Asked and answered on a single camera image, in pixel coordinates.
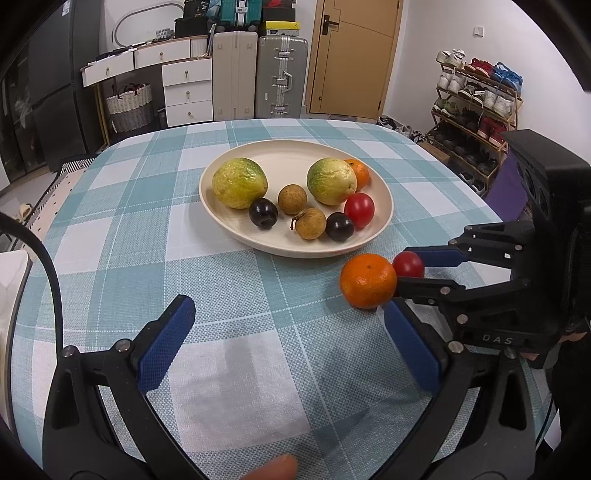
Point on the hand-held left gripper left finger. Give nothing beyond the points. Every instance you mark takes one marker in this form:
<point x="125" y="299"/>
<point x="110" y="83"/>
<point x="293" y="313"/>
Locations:
<point x="164" y="346"/>

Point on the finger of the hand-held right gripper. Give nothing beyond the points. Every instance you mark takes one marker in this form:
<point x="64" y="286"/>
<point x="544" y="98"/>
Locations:
<point x="438" y="257"/>
<point x="425" y="290"/>

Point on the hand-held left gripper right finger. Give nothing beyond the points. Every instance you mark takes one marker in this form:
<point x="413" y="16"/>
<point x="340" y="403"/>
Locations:
<point x="411" y="341"/>

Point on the red tomato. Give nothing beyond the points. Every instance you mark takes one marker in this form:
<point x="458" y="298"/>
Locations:
<point x="408" y="264"/>
<point x="359" y="210"/>

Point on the orange tangerine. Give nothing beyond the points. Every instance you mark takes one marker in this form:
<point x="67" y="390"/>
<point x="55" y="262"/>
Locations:
<point x="362" y="173"/>
<point x="368" y="280"/>

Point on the dark purple plum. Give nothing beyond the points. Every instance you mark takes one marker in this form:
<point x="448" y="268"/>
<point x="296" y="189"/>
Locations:
<point x="263" y="213"/>
<point x="340" y="226"/>

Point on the brown longan with stem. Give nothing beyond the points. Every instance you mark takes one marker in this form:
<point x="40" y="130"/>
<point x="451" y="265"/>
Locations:
<point x="310" y="223"/>

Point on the round brown longan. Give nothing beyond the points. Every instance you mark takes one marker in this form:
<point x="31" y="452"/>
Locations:
<point x="292" y="199"/>

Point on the large yellow-green guava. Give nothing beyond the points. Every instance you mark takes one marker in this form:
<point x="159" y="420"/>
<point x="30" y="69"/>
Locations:
<point x="239" y="183"/>

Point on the cream oval plate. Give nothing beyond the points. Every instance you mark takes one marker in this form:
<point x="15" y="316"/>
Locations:
<point x="286" y="157"/>

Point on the person's right forearm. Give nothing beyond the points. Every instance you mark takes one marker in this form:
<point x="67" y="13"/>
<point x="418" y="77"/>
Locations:
<point x="570" y="392"/>

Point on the person's right hand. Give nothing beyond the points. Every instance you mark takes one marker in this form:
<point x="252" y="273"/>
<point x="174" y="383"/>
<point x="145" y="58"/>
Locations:
<point x="530" y="357"/>

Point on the person's left hand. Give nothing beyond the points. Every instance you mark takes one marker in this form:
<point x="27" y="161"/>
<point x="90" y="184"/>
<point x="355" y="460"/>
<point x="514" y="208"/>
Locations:
<point x="272" y="468"/>

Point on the purple cloth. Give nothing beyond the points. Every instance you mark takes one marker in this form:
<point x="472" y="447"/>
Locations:
<point x="508" y="189"/>

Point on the teal checked tablecloth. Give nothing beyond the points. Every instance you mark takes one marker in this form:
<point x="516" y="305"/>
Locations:
<point x="138" y="258"/>

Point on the green speckled guava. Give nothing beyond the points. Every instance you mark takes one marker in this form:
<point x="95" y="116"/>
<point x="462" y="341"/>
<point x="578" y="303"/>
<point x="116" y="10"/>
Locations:
<point x="330" y="181"/>

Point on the wooden shoe rack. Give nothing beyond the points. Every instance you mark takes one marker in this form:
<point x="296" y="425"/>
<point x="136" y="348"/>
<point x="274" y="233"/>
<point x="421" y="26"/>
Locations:
<point x="516" y="99"/>

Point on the group of assorted shoes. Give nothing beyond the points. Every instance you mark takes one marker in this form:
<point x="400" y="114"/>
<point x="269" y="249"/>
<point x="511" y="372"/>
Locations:
<point x="489" y="97"/>

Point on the black white striped mat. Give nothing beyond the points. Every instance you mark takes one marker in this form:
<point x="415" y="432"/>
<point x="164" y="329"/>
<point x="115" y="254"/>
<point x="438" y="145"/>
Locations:
<point x="76" y="165"/>

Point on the wooden door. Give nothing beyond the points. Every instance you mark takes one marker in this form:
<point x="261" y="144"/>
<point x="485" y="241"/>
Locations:
<point x="351" y="55"/>

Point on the silver suitcase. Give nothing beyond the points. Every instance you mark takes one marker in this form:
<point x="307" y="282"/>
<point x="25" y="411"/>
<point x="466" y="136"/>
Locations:
<point x="281" y="76"/>

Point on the woven wicker basket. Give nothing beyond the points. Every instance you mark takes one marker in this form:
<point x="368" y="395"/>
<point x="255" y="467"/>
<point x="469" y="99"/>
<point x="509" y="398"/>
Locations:
<point x="130" y="108"/>

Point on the white drawer unit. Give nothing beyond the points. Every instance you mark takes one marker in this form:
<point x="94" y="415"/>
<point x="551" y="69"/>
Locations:
<point x="184" y="87"/>

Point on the glass door cabinet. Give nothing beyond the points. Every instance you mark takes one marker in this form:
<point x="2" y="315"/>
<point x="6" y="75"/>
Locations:
<point x="18" y="120"/>

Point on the beige suitcase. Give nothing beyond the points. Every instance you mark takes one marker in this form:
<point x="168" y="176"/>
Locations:
<point x="235" y="76"/>

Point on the yellow and black box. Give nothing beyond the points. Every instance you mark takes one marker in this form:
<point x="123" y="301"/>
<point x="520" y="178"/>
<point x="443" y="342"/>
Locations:
<point x="279" y="28"/>

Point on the dark grey fridge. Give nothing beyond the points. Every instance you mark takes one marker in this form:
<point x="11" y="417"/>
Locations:
<point x="64" y="83"/>

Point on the teal suitcase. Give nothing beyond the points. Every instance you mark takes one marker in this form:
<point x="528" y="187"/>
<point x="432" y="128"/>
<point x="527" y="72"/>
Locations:
<point x="240" y="14"/>

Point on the black storage box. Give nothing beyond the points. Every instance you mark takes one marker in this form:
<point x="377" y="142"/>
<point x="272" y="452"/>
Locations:
<point x="194" y="27"/>

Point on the grey oval hoop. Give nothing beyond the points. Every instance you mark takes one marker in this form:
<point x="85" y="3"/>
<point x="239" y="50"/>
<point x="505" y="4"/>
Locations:
<point x="117" y="27"/>

